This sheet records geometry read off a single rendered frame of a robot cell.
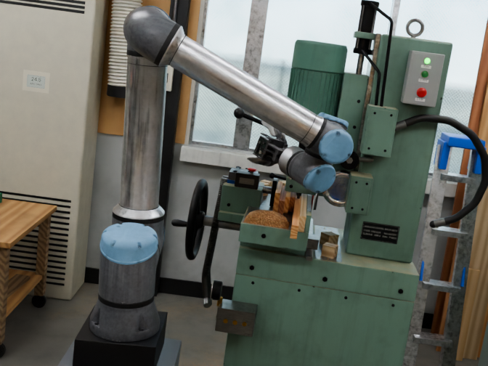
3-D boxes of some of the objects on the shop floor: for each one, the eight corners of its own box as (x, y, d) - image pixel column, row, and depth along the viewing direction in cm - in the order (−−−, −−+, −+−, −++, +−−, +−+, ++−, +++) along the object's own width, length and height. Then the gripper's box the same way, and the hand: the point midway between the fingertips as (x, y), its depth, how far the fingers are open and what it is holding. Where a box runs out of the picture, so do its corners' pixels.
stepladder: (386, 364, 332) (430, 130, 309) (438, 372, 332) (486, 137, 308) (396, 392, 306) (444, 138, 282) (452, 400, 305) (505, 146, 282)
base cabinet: (224, 403, 277) (247, 237, 263) (367, 428, 273) (397, 260, 259) (207, 469, 233) (234, 274, 219) (376, 499, 229) (415, 303, 215)
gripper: (289, 125, 198) (253, 104, 214) (264, 186, 203) (231, 162, 218) (310, 131, 204) (274, 111, 219) (286, 191, 208) (251, 167, 223)
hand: (258, 138), depth 220 cm, fingers open, 14 cm apart
